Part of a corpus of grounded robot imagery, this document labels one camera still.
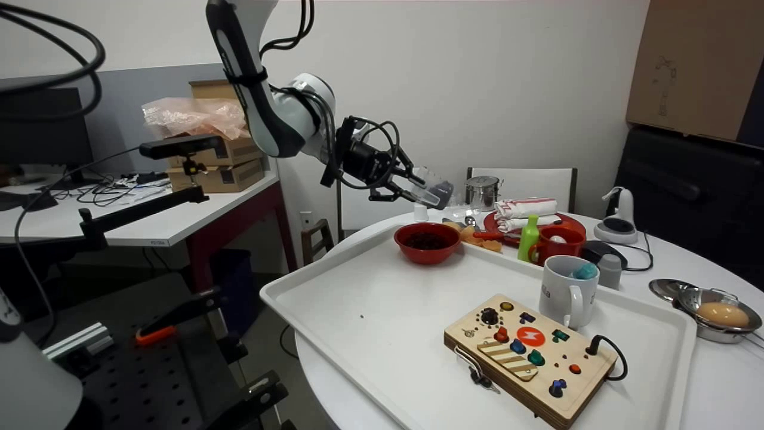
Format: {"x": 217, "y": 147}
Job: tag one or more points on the black stereo camera bar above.
{"x": 180, "y": 147}

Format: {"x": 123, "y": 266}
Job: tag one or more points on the red bowl with beans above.
{"x": 429, "y": 239}

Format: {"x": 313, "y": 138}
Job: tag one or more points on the small step stool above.
{"x": 315, "y": 239}

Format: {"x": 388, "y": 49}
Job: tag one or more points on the black waste bin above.
{"x": 234, "y": 289}

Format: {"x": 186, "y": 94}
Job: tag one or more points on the clear plastic container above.
{"x": 454, "y": 216}

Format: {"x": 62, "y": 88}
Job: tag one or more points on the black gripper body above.
{"x": 361, "y": 162}

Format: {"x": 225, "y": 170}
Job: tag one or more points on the pink plastic bag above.
{"x": 191, "y": 116}

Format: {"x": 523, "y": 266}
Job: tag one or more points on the black perforated work table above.
{"x": 143, "y": 389}

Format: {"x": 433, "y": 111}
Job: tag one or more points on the black monitor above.
{"x": 43, "y": 128}

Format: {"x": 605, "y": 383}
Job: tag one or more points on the teal item inside mug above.
{"x": 585, "y": 270}

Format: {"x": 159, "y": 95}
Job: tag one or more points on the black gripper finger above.
{"x": 392, "y": 193}
{"x": 410, "y": 183}

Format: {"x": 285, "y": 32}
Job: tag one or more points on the small black object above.
{"x": 593, "y": 252}

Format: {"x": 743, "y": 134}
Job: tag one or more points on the green plastic bottle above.
{"x": 529, "y": 239}

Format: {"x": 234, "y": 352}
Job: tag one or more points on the orange toy carrot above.
{"x": 478, "y": 236}

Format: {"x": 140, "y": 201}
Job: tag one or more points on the large cardboard sheet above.
{"x": 694, "y": 63}

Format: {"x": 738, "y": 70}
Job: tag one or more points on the white desk red legs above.
{"x": 159, "y": 222}

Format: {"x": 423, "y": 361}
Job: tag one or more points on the white plastic tray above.
{"x": 383, "y": 342}

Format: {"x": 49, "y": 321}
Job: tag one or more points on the white ceramic mug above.
{"x": 567, "y": 289}

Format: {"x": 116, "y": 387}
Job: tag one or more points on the open cardboard box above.
{"x": 208, "y": 88}

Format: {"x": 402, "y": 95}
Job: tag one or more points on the wooden switch busy board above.
{"x": 529, "y": 358}

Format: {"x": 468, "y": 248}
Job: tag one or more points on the aluminium extrusion bar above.
{"x": 74, "y": 340}

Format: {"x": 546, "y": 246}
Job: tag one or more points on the white red patterned cloth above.
{"x": 527, "y": 210}

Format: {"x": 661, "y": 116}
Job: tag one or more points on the black mounting bar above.
{"x": 143, "y": 210}

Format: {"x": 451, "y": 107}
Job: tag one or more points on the clear glass pitcher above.
{"x": 480, "y": 191}

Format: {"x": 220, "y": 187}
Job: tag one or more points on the small grey cup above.
{"x": 613, "y": 272}

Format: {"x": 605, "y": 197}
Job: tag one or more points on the white dispenser device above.
{"x": 617, "y": 217}

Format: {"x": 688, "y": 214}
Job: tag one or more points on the white rounded object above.
{"x": 32, "y": 383}

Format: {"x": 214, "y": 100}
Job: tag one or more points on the metal strainer bowl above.
{"x": 676, "y": 291}

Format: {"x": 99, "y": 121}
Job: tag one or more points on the red cup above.
{"x": 562, "y": 241}

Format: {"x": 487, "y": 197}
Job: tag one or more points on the black cabinet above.
{"x": 694, "y": 191}

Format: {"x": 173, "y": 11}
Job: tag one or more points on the flat cardboard box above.
{"x": 231, "y": 170}

